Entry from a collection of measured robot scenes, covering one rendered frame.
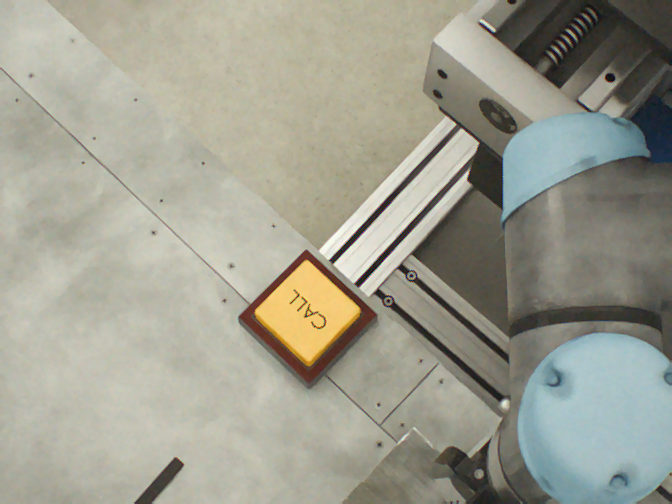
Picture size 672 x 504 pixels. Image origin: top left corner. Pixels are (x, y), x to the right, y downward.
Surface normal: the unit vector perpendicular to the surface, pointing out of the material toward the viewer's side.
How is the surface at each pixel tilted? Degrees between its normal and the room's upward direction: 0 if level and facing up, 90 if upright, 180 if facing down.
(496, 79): 0
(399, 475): 0
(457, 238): 0
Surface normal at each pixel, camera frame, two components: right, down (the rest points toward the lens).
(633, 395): 0.02, -0.30
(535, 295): -0.73, -0.20
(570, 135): -0.23, -0.33
